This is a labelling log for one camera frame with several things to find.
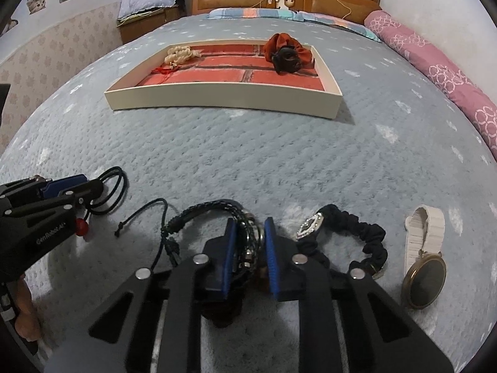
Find black braided cord bracelet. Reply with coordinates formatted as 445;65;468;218
114;197;267;276

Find black hair tie red beads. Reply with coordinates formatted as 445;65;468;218
76;166;129;237

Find tabby kitten wall sticker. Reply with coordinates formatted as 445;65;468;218
26;0;46;15

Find striped pillow left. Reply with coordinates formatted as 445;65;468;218
207;8;304;22

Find cream organza scrunchie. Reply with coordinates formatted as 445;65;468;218
163;45;201;67

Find grey smile bedspread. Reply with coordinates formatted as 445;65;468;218
1;16;496;371

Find person's left hand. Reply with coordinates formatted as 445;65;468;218
10;274;41;342

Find hamster cat wall sticker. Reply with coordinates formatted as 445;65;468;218
1;19;19;35

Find black scrunchie band watch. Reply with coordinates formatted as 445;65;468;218
294;204;387;277

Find pink rolled quilt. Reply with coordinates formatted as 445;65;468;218
365;10;496;153

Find white strap round watch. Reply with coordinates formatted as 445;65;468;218
402;205;447;310

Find rust orange scrunchie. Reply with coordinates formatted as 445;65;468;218
263;33;312;67

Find beige tray with red lining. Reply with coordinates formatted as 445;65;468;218
104;39;344;120

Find wooden nightstand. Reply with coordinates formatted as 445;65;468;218
117;5;186;44

